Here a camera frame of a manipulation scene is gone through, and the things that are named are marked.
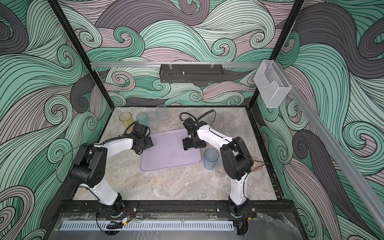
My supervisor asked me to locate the aluminium rail right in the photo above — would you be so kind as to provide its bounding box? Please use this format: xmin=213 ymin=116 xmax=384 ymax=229
xmin=290 ymin=86 xmax=384 ymax=230

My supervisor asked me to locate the black corner frame post left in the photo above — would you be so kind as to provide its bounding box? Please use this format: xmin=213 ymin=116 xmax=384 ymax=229
xmin=48 ymin=0 xmax=115 ymax=110

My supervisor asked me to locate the teal frosted tall glass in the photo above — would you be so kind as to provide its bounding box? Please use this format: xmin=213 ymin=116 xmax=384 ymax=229
xmin=136 ymin=112 xmax=150 ymax=127

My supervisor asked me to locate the pink transparent short glass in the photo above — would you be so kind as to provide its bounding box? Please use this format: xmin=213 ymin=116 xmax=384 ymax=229
xmin=251 ymin=157 xmax=265 ymax=172

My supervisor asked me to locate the clear faceted glass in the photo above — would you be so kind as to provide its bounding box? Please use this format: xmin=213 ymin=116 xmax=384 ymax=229
xmin=148 ymin=111 xmax=160 ymax=128

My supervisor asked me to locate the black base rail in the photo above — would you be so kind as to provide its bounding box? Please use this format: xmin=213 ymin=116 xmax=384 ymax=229
xmin=58 ymin=200 xmax=296 ymax=216

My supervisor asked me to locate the black corner frame post right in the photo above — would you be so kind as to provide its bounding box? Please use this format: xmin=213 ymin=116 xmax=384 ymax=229
xmin=249 ymin=1 xmax=304 ymax=109

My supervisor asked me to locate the clear tall glass back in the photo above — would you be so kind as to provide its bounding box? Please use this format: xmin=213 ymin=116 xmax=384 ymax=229
xmin=156 ymin=105 xmax=169 ymax=121

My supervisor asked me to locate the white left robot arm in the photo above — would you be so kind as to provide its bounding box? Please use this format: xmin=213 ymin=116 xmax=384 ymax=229
xmin=69 ymin=121 xmax=153 ymax=217

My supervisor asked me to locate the aluminium rail back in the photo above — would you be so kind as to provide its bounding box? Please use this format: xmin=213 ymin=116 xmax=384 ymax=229
xmin=90 ymin=61 xmax=261 ymax=69

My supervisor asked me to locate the black perforated wall box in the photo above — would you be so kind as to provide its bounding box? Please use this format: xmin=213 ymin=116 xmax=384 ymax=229
xmin=159 ymin=64 xmax=224 ymax=84

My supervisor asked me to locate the yellow transparent tall glass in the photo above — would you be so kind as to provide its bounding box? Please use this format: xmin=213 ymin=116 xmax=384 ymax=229
xmin=119 ymin=112 xmax=134 ymax=132

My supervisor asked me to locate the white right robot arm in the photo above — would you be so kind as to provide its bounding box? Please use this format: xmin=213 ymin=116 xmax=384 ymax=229
xmin=182 ymin=118 xmax=254 ymax=216

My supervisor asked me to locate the aluminium rail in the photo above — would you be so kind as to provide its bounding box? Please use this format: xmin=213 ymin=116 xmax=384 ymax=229
xmin=290 ymin=86 xmax=384 ymax=230
xmin=90 ymin=61 xmax=261 ymax=69

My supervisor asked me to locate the blue transparent tall glass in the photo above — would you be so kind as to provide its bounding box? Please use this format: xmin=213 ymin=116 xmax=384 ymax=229
xmin=204 ymin=148 xmax=220 ymax=170

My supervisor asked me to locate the white slotted cable duct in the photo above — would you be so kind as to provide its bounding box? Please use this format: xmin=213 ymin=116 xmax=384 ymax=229
xmin=60 ymin=221 xmax=235 ymax=232

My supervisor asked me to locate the lilac plastic tray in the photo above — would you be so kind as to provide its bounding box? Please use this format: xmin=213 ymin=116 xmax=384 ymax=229
xmin=141 ymin=129 xmax=202 ymax=172

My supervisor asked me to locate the black corner frame post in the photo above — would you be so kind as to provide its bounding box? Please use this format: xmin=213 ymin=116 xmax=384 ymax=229
xmin=48 ymin=0 xmax=115 ymax=110
xmin=249 ymin=1 xmax=304 ymax=109

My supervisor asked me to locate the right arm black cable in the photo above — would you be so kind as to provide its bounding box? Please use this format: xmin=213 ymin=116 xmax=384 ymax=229
xmin=179 ymin=109 xmax=216 ymax=124

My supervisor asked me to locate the clear acrylic wall holder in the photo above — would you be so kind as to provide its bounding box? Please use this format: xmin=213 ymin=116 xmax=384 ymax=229
xmin=254 ymin=60 xmax=292 ymax=109

